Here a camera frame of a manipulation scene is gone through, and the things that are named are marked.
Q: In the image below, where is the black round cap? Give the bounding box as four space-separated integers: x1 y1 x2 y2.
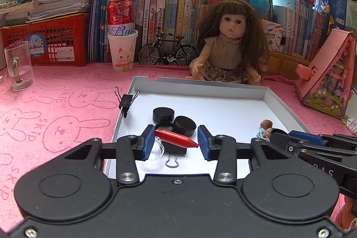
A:
152 107 175 124
173 116 197 137

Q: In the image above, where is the clear plastic dome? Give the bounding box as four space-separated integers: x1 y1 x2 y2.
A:
152 136 166 162

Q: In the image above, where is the hollow black round lid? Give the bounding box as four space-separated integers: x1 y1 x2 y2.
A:
154 121 176 132

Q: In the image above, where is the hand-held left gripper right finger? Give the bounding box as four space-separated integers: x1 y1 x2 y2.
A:
197 124 282 185

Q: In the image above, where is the printed white carton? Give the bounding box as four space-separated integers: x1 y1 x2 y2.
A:
262 19 283 53

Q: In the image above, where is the white paper cup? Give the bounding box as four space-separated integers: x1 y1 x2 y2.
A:
107 30 138 72

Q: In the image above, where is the brown-haired doll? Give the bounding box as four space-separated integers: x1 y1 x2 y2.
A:
186 0 270 85

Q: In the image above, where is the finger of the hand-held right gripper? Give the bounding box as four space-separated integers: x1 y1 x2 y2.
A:
288 130 357 148
269 130 302 157

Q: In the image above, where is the red hair clip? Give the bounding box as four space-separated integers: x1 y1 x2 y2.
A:
154 129 199 149

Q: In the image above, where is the pink triangular toy case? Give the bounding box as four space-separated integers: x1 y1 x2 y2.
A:
294 29 357 119

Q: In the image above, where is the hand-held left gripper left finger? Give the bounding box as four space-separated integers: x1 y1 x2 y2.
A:
65 124 156 185

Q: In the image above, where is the large red plastic basket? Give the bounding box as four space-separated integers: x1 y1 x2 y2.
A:
0 14 91 67

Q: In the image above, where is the person's right hand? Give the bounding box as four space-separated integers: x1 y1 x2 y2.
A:
335 193 357 230

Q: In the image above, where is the beige bead string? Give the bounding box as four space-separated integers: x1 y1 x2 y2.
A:
0 1 20 10

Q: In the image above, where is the small black binder clip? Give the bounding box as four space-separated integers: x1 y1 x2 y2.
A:
114 87 140 118

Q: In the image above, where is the blue printed carton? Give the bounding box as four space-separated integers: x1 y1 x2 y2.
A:
312 0 353 31

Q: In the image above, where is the pink rabbit-print mat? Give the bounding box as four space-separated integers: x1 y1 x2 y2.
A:
0 61 357 227

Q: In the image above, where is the blue claw hair clip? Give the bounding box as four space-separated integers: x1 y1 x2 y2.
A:
255 127 270 141

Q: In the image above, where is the white cardboard box tray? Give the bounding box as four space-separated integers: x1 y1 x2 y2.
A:
103 76 310 180

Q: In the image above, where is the red drink can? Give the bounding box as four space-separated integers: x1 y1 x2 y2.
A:
107 0 137 36

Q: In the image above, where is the row of upright books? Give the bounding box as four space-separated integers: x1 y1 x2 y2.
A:
89 0 332 63

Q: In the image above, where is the large black binder clip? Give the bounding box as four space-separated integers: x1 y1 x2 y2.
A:
160 140 188 168

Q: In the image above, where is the clear glass mug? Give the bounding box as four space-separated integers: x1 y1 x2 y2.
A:
4 41 35 91

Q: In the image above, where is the wooden drawer box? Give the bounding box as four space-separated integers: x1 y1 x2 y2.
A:
268 51 314 81

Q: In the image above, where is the black toy bicycle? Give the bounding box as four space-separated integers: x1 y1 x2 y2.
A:
139 33 199 66

